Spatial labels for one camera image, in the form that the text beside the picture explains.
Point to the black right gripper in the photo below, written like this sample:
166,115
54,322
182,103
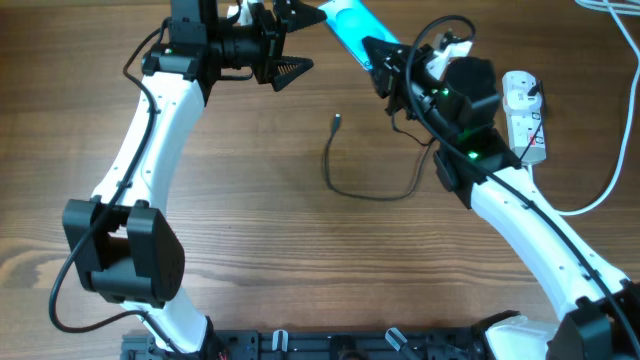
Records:
389,77

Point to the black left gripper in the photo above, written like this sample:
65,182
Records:
273,42

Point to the blue screen Galaxy smartphone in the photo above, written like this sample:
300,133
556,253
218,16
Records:
351,21

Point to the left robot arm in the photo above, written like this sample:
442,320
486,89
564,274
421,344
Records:
121,244

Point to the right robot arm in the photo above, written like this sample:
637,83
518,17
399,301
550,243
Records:
455,98

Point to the white USB plug adapter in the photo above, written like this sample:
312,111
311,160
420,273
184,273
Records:
521,99

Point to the white power strip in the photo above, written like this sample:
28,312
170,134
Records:
525,132

